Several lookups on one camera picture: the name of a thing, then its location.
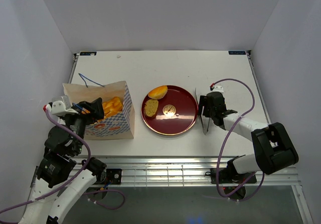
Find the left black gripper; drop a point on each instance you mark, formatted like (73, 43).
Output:
(96, 107)

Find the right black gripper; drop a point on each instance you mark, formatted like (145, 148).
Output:
(203, 102)

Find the orange twisted bread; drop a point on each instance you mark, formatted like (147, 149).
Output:
(111, 108)

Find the metal serving tongs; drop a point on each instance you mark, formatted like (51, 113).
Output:
(204, 124)

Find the paper bag with blue checks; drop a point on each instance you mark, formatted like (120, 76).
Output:
(122, 125)

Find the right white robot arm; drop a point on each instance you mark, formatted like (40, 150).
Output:
(273, 148)

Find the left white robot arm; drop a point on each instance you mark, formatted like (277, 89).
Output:
(55, 191)

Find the green speckled bread slice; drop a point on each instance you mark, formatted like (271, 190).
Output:
(150, 108)

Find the dark red round plate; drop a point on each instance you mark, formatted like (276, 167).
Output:
(176, 112)

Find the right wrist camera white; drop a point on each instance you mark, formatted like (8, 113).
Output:
(216, 88)

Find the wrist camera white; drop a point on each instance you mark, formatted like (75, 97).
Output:
(60, 106)
(216, 88)

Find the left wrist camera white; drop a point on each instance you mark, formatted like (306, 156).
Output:
(60, 106)

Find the aluminium frame rail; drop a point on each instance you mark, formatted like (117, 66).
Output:
(181, 172)

